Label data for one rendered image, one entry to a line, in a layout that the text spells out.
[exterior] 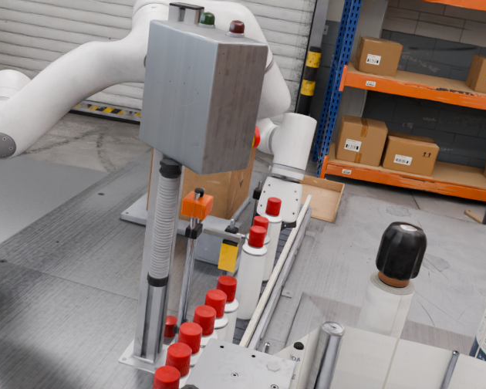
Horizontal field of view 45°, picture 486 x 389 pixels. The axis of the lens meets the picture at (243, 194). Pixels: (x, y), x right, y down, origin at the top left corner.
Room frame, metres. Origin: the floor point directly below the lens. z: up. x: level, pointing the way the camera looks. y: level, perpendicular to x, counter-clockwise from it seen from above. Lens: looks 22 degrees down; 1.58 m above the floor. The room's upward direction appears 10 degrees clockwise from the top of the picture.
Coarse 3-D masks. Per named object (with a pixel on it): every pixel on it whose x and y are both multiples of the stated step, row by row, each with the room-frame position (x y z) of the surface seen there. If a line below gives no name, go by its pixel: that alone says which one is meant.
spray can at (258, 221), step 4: (256, 216) 1.13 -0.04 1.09; (260, 216) 1.14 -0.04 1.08; (256, 220) 1.11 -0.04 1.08; (260, 220) 1.12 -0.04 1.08; (264, 220) 1.12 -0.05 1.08; (268, 220) 1.12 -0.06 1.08; (256, 224) 1.11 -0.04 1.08; (260, 224) 1.11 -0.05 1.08; (264, 224) 1.11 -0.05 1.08; (268, 240) 1.12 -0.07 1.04; (264, 244) 1.10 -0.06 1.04; (268, 244) 1.12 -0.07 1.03; (264, 268) 1.12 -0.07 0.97; (260, 288) 1.12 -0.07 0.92
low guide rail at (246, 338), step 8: (304, 208) 1.64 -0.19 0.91; (296, 232) 1.49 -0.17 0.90; (288, 240) 1.40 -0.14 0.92; (288, 248) 1.36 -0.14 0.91; (280, 256) 1.30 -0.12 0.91; (280, 264) 1.26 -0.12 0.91; (272, 272) 1.21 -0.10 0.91; (272, 280) 1.18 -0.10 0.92; (264, 296) 1.10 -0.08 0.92; (264, 304) 1.08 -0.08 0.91; (256, 312) 1.04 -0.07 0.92; (256, 320) 1.01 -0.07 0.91; (248, 328) 0.97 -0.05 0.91; (248, 336) 0.95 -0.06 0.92; (240, 344) 0.92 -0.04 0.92
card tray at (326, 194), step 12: (300, 180) 2.09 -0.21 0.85; (312, 180) 2.08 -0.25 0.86; (324, 180) 2.07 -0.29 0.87; (312, 192) 2.01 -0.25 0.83; (324, 192) 2.03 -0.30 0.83; (336, 192) 2.05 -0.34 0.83; (312, 204) 1.90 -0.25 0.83; (324, 204) 1.92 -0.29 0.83; (336, 204) 1.94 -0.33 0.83; (312, 216) 1.79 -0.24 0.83; (324, 216) 1.80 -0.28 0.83
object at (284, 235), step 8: (304, 216) 1.67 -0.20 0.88; (280, 232) 1.52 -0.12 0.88; (288, 232) 1.53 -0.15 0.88; (280, 240) 1.47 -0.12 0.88; (280, 248) 1.42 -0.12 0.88; (264, 288) 1.20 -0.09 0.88; (272, 288) 1.20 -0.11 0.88; (240, 320) 1.05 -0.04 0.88; (240, 328) 1.02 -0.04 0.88; (240, 336) 0.99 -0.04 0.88; (248, 344) 1.01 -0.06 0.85
